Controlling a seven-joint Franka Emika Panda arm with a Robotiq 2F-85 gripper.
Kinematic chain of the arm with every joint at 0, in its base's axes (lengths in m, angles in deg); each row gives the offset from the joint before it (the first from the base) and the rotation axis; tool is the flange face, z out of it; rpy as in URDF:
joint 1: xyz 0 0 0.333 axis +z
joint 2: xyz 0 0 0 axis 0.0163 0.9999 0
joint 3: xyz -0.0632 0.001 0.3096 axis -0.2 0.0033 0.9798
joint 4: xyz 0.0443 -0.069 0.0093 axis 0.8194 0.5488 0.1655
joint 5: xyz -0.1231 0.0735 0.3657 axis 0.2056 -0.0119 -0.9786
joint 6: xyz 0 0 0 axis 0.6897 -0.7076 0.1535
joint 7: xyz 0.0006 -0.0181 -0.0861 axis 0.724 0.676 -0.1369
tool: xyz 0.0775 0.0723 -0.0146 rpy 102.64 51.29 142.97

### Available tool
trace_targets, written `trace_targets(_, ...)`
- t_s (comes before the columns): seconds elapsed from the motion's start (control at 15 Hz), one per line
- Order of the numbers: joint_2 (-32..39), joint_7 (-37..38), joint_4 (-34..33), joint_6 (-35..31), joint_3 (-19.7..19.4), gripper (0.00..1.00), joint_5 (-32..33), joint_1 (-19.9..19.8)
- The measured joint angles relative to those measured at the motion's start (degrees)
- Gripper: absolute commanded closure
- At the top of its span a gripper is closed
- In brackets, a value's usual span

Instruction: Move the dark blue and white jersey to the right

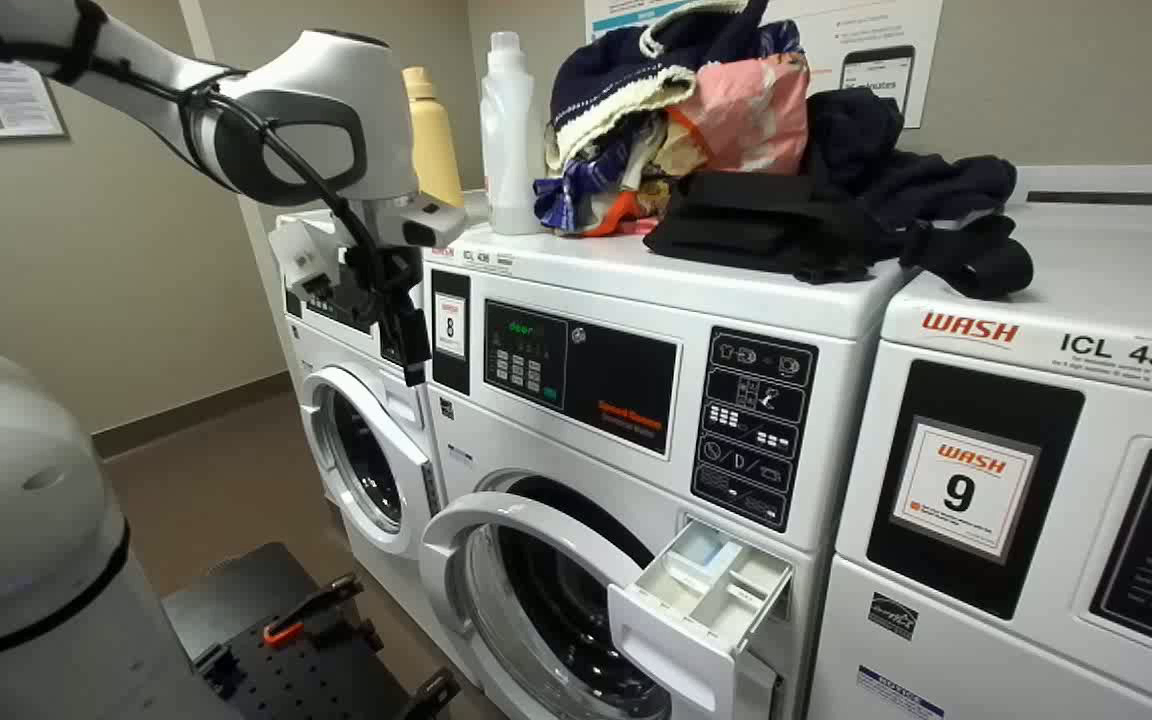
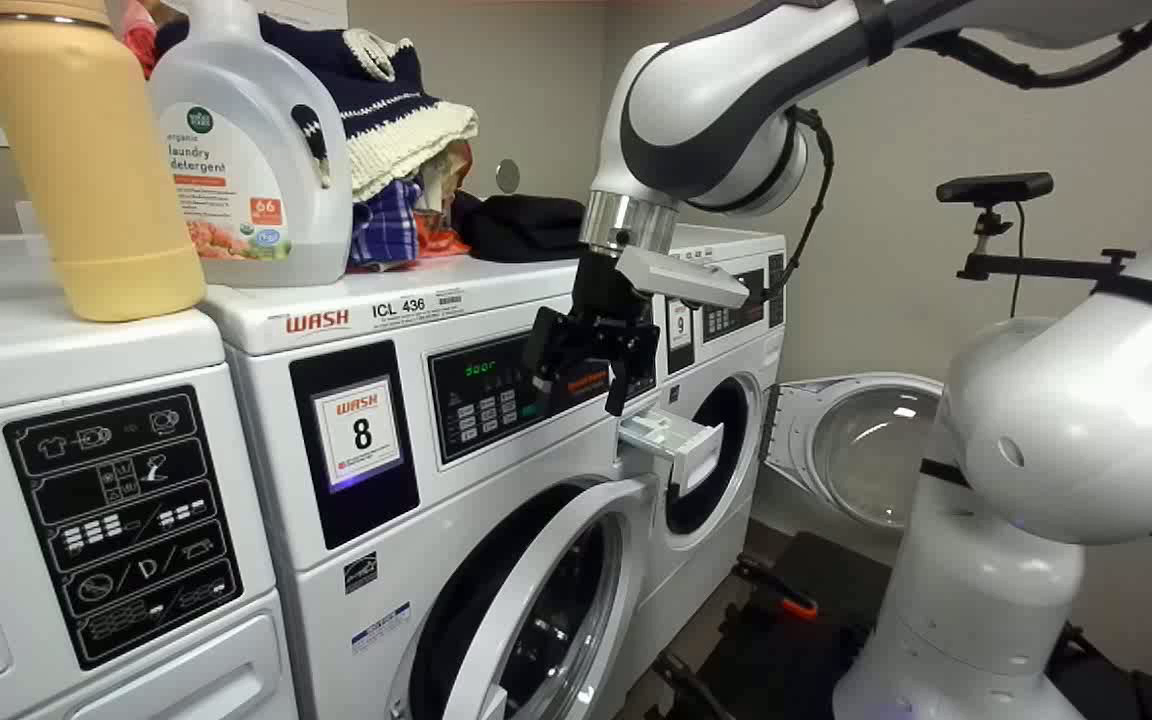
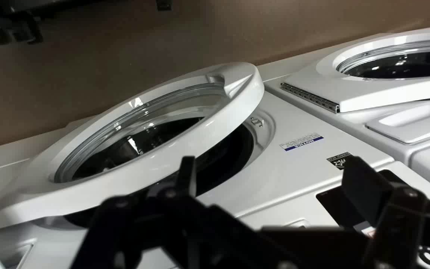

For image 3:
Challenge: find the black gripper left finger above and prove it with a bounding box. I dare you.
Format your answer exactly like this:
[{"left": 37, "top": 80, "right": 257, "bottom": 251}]
[{"left": 70, "top": 156, "right": 295, "bottom": 269}]

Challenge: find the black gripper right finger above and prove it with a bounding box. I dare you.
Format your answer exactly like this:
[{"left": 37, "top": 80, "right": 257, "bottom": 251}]
[{"left": 315, "top": 156, "right": 430, "bottom": 269}]

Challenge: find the round glass washer door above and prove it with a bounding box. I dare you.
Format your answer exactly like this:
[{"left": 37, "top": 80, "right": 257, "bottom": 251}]
[{"left": 0, "top": 63, "right": 264, "bottom": 229}]

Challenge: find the middle white washing machine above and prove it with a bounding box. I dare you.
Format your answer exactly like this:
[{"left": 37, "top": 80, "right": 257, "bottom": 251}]
[{"left": 0, "top": 89, "right": 430, "bottom": 269}]

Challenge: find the white washing machine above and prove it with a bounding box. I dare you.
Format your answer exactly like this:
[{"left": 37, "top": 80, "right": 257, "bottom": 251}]
[
  {"left": 267, "top": 27, "right": 430, "bottom": 181},
  {"left": 0, "top": 89, "right": 430, "bottom": 269}
]

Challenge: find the far white washing machine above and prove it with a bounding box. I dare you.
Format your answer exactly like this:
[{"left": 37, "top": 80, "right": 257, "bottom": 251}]
[{"left": 267, "top": 27, "right": 430, "bottom": 181}]

